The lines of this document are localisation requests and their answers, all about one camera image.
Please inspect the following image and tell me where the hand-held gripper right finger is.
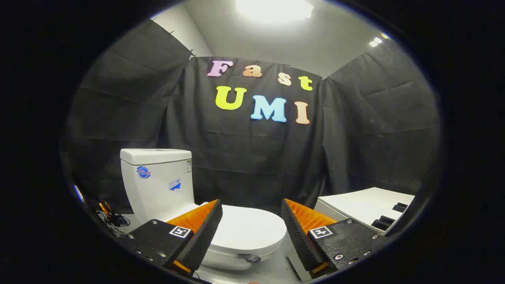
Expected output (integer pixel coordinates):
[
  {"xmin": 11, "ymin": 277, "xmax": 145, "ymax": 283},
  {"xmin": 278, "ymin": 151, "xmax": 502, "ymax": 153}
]
[{"xmin": 281, "ymin": 198, "xmax": 389, "ymax": 279}]

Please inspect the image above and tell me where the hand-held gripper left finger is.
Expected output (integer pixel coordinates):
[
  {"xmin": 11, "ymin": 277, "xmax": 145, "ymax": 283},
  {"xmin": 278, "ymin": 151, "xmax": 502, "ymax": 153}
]
[{"xmin": 125, "ymin": 199, "xmax": 223, "ymax": 277}]

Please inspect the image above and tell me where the white toilet lid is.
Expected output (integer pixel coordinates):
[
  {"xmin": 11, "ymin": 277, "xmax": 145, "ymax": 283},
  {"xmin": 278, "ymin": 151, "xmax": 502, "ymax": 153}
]
[{"xmin": 200, "ymin": 203, "xmax": 287, "ymax": 258}]

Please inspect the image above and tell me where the white ceramic toilet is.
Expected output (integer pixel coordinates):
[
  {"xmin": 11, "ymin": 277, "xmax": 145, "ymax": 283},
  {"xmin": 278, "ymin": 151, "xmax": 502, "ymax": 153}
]
[{"xmin": 120, "ymin": 148, "xmax": 287, "ymax": 271}]

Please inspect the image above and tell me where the white drawer cabinet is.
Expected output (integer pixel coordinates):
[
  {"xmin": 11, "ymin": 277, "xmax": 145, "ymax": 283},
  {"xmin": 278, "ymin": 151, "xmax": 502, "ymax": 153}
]
[{"xmin": 314, "ymin": 187, "xmax": 416, "ymax": 236}]

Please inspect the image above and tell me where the black backdrop cloth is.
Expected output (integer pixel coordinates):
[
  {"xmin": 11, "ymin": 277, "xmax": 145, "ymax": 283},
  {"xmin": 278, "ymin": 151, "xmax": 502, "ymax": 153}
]
[{"xmin": 65, "ymin": 18, "xmax": 441, "ymax": 217}]

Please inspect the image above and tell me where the small ceiling light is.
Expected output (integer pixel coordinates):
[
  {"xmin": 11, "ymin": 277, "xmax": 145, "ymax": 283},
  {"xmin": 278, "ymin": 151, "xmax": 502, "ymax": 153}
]
[{"xmin": 368, "ymin": 33, "xmax": 389, "ymax": 48}]

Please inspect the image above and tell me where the large ceiling light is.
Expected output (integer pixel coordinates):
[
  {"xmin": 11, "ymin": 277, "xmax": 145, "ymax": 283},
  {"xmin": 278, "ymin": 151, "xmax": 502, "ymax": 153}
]
[{"xmin": 236, "ymin": 0, "xmax": 314, "ymax": 22}]

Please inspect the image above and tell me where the black device with cables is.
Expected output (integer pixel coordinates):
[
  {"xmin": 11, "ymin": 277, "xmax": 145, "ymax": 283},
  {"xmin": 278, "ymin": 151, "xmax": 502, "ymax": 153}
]
[{"xmin": 95, "ymin": 200, "xmax": 131, "ymax": 238}]

